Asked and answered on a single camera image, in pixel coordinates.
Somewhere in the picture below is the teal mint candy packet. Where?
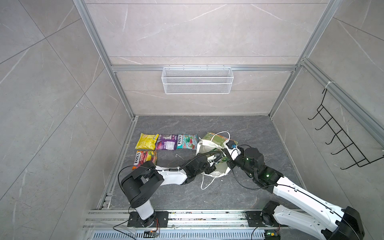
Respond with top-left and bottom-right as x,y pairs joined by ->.
177,134 -> 198,150

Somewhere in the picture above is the floral paper bag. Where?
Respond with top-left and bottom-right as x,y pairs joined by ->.
196,131 -> 238,182

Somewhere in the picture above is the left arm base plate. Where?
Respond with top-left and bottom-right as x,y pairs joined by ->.
127,211 -> 169,228

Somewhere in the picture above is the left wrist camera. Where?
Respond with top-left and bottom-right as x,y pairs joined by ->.
207,153 -> 223,165

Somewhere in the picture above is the purple snack packet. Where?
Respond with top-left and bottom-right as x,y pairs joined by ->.
156,134 -> 178,151

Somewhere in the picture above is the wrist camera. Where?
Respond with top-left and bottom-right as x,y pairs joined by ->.
207,153 -> 223,165
224,139 -> 241,161

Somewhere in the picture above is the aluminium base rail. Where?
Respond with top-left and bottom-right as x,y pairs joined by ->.
80,209 -> 334,240

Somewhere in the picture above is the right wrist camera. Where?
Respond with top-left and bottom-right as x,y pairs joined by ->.
224,139 -> 241,161

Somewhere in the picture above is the yellow snack packet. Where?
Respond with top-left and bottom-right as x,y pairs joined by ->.
135,133 -> 159,150

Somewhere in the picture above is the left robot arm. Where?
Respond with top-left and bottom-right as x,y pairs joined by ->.
118,151 -> 224,227

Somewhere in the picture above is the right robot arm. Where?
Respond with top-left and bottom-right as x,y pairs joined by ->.
223,141 -> 365,240

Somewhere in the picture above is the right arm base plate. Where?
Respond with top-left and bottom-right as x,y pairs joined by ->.
245,210 -> 287,228

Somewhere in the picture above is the orange blackcurrant candy packet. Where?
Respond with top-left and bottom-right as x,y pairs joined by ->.
132,150 -> 157,170

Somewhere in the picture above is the aluminium frame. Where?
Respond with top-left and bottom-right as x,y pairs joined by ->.
74,1 -> 384,145

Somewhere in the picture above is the white wire mesh basket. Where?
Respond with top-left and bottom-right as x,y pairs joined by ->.
162,67 -> 234,95

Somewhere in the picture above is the black wire hook rack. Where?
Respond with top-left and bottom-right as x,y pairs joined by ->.
308,89 -> 384,170

